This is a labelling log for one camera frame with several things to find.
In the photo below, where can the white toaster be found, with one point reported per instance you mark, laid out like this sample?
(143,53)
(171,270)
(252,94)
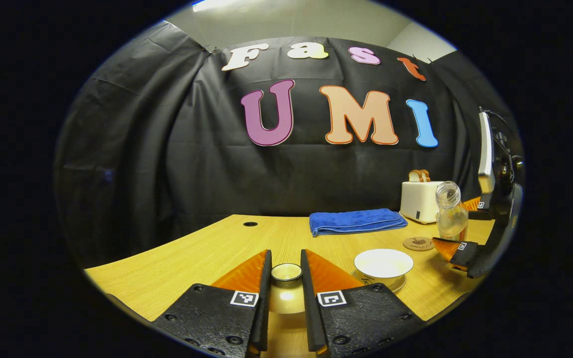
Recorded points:
(418,201)

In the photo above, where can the cream ceramic teacup lid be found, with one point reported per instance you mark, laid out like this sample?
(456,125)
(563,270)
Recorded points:
(286,298)

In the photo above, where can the ceiling light panel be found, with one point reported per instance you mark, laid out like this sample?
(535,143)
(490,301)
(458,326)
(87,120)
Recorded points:
(217,5)

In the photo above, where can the round patterned coaster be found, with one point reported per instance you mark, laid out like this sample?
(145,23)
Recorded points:
(418,243)

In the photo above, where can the cream ceramic teacup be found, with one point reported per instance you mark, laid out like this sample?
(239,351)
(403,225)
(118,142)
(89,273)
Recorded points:
(383,263)

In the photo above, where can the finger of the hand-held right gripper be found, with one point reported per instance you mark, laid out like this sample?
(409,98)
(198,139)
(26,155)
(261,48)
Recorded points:
(458,251)
(475,204)

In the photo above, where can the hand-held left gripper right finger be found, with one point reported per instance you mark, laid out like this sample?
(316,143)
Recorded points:
(356,318)

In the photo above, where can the black backdrop cloth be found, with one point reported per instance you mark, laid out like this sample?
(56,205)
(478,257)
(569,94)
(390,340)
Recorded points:
(167,149)

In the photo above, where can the folded blue towel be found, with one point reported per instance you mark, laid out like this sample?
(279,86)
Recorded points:
(356,221)

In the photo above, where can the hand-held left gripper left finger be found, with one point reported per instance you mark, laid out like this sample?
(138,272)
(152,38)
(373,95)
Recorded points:
(207,318)

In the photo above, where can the clear plastic water bottle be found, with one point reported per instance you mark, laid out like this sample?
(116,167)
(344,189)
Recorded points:
(451,214)

